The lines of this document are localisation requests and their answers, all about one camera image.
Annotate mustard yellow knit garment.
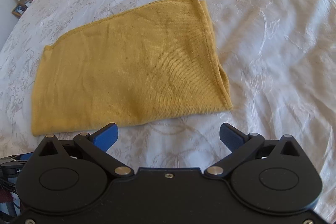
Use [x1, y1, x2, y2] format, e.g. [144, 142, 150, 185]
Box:
[31, 0, 232, 136]

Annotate wooden picture frame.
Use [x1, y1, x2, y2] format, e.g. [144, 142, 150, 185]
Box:
[11, 3, 27, 18]

